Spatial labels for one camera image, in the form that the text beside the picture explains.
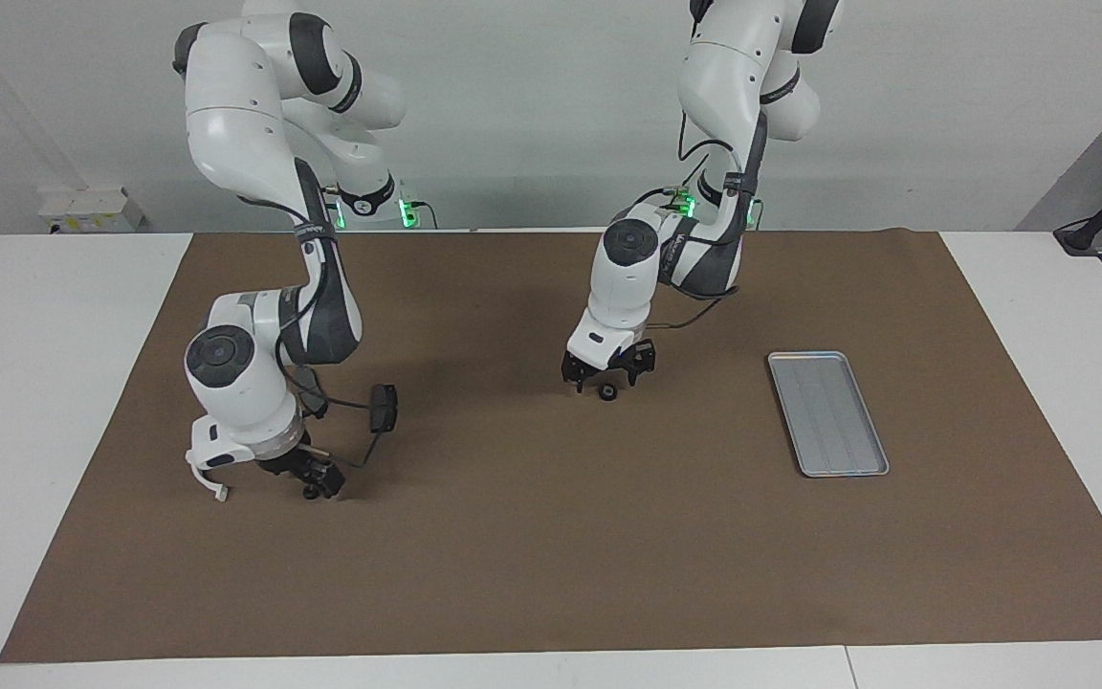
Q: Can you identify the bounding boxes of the dark rectangular brake pad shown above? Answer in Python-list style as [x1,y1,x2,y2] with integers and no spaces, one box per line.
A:
[370,384,401,434]

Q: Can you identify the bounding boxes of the white power strip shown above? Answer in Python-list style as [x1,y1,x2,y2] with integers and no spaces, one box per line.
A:
[38,186,144,234]

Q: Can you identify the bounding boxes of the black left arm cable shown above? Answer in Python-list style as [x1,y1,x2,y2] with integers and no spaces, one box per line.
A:
[651,105,755,332]

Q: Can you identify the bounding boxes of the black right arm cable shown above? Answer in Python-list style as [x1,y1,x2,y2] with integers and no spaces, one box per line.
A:
[278,172,391,470]

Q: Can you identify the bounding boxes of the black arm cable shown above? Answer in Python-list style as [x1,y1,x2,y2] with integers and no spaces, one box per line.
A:
[651,105,755,332]
[278,172,391,470]

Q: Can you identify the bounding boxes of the black left base cables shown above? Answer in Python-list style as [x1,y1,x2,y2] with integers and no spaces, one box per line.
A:
[621,185,695,229]

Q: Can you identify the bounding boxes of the brown table mat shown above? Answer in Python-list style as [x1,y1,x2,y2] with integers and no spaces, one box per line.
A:
[0,230,1102,664]

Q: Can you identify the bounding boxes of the white curved plastic bracket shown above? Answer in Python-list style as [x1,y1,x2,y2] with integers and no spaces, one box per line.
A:
[186,463,230,504]

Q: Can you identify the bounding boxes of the silver metal tray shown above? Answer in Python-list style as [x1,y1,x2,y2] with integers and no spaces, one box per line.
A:
[766,350,891,478]

